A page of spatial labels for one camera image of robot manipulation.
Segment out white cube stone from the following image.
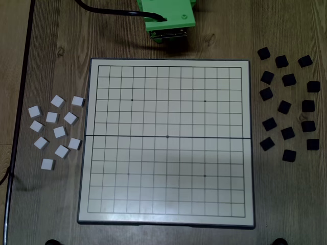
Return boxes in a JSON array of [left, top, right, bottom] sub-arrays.
[[63, 111, 79, 126], [53, 126, 68, 139], [50, 94, 66, 109], [45, 111, 60, 124], [67, 137, 83, 151], [28, 105, 43, 119], [54, 144, 71, 159], [33, 136, 50, 151], [71, 95, 85, 108], [40, 158, 56, 171], [29, 120, 45, 134]]

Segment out black cube stone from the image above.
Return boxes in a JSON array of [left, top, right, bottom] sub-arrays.
[[282, 149, 297, 163], [282, 73, 297, 87], [275, 55, 289, 69], [281, 126, 296, 140], [277, 100, 292, 115], [307, 80, 321, 93], [257, 46, 271, 61], [262, 117, 278, 132], [301, 120, 316, 133], [297, 55, 313, 68], [259, 87, 274, 101], [260, 137, 276, 152], [260, 70, 275, 85], [306, 138, 320, 151], [301, 100, 316, 113]]

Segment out white grid go board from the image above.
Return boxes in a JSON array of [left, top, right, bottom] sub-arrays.
[[77, 58, 256, 230]]

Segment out black table edge strip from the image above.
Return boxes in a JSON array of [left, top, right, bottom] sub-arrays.
[[3, 0, 36, 245]]

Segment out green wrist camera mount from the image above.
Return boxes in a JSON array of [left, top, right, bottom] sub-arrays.
[[136, 0, 197, 40]]

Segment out thick black camera cable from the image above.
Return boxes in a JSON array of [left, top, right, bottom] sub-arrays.
[[74, 0, 167, 22]]

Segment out thin dark wire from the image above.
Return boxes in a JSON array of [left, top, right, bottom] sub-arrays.
[[0, 164, 12, 185]]

